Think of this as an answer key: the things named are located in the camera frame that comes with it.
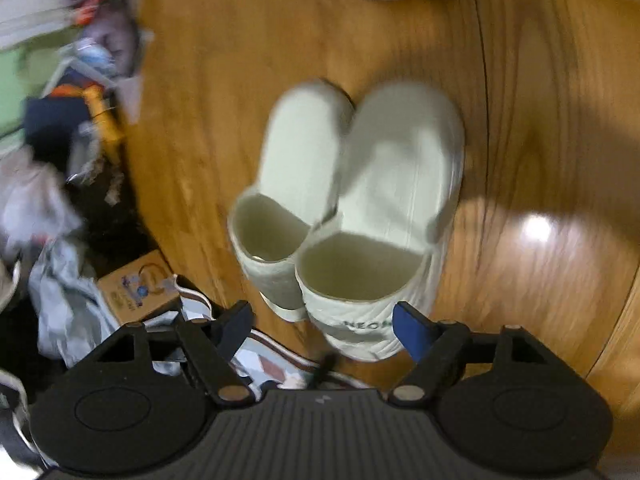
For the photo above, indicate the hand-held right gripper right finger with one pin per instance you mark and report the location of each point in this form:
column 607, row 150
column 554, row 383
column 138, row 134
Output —
column 412, row 330

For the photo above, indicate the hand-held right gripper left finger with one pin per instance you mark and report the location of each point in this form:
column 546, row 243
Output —
column 237, row 330

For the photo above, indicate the white slide sandal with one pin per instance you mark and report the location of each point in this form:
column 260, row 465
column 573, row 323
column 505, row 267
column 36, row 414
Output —
column 295, row 170
column 395, row 185

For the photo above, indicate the small brown printed box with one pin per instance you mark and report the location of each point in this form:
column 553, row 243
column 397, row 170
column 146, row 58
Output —
column 137, row 290

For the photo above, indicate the grey crumpled cloth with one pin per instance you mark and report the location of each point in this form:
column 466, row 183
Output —
column 65, row 305

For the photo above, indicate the yellow tool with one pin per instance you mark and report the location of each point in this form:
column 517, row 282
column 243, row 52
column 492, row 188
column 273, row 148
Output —
column 102, row 120

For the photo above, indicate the green cloth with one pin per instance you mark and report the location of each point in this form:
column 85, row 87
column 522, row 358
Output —
column 30, row 95

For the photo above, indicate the pile of mixed clutter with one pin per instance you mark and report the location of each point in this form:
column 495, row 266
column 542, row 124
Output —
column 95, row 50

